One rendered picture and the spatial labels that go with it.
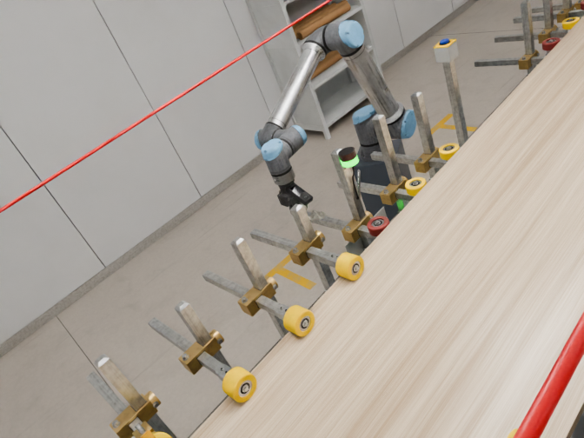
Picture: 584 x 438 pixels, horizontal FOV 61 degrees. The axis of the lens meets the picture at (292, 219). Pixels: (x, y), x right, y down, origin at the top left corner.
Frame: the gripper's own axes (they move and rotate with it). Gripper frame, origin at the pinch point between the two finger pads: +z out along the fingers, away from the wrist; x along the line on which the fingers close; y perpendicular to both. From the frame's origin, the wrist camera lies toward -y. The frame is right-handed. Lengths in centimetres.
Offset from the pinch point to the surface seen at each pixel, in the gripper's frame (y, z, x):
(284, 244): -20.7, -13.9, 26.2
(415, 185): -42.1, -8.4, -24.3
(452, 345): -91, -9, 35
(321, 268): -31.0, -2.6, 22.3
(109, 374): -31, -31, 96
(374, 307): -64, -9, 33
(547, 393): -141, -95, 87
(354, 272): -52, -12, 26
